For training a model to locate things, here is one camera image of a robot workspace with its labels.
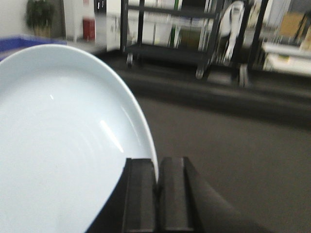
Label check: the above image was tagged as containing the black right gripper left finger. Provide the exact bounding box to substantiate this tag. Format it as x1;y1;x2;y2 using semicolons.
122;159;156;233

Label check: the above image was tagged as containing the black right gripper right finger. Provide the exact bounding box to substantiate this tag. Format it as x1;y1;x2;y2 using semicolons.
158;157;204;233

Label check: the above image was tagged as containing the light blue round plate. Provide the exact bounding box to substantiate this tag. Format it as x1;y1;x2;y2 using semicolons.
0;44;158;233

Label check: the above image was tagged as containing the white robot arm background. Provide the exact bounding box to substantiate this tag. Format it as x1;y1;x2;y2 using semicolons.
121;0;246;79

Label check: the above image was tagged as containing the red fire extinguisher box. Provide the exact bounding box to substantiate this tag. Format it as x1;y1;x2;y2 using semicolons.
83;18;95;41

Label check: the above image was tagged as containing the blue plastic crate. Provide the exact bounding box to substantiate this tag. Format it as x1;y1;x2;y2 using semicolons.
0;35;67;53

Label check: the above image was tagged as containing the potted green plant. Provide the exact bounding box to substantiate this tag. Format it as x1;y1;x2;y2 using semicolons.
25;0;55;38

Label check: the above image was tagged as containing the black metal cart frame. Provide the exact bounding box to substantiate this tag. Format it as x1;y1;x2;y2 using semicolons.
121;0;268;84

